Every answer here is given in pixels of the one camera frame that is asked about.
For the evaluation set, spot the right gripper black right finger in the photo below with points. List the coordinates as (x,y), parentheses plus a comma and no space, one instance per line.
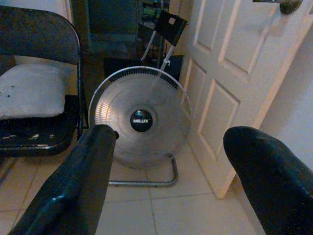
(276,186)

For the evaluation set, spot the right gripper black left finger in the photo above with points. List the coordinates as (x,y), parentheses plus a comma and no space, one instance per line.
(73,186)

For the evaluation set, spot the white seat cushion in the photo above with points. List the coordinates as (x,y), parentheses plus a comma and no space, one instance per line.
(31,90)

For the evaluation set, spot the silver round floor fan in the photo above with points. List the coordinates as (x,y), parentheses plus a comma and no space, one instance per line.
(146,98)

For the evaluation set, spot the white panel door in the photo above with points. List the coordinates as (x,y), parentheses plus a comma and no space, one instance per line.
(232,73)

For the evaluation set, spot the black folding chair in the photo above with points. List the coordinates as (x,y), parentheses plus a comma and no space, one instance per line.
(36,36)

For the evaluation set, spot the dark metal door knob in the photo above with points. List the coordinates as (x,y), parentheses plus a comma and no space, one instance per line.
(289,6)

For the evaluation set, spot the black chair with white legs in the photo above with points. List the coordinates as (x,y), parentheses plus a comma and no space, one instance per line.
(170,27)

